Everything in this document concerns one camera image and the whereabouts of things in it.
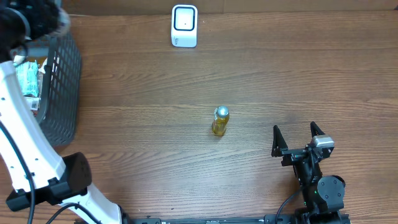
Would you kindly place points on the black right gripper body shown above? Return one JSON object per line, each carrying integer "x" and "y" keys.
{"x": 298, "y": 154}

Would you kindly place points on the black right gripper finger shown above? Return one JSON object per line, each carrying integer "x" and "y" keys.
{"x": 315, "y": 130}
{"x": 279, "y": 144}

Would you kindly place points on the yellow liquid bottle silver cap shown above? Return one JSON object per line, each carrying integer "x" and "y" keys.
{"x": 221, "y": 118}

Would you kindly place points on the beige PanTree snack pouch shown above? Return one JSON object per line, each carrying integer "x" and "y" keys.
{"x": 34, "y": 101}

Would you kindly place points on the teal snack bar wrapper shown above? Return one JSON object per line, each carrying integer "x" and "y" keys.
{"x": 27, "y": 78}

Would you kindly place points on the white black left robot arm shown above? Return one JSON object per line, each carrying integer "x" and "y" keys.
{"x": 38, "y": 173}

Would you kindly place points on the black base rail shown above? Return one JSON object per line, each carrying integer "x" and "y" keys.
{"x": 211, "y": 221}

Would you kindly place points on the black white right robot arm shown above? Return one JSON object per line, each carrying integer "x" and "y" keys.
{"x": 322, "y": 195}

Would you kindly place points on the grey plastic mesh basket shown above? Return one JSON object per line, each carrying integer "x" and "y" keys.
{"x": 59, "y": 100}

